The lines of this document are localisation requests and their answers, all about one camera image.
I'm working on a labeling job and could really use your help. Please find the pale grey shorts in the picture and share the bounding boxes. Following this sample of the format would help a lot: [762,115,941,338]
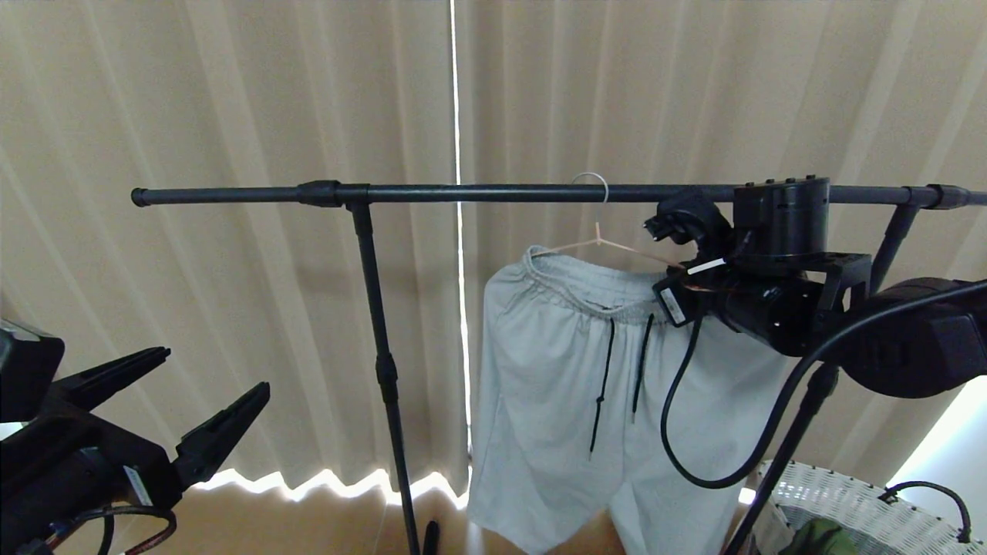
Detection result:
[467,247,787,555]

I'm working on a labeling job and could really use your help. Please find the beige curtain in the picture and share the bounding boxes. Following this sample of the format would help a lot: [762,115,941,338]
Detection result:
[0,0,987,494]

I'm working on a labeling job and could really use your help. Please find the pink clothes hanger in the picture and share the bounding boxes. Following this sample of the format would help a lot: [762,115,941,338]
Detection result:
[528,173,687,271]

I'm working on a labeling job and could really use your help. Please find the black clothes rack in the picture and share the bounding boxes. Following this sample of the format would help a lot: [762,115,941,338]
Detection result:
[131,179,987,555]

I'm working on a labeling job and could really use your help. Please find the green garment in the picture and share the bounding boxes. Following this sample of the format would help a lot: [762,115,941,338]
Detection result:
[779,518,845,555]

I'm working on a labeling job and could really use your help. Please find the white laundry basket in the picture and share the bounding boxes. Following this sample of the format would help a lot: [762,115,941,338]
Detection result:
[752,461,987,555]

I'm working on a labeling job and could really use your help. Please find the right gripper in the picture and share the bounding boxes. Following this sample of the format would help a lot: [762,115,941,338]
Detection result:
[654,266,745,328]

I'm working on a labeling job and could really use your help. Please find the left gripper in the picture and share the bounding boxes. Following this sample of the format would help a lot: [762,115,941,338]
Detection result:
[0,347,271,511]

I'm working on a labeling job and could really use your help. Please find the black cable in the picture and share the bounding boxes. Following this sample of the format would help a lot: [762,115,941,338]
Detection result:
[661,279,987,490]

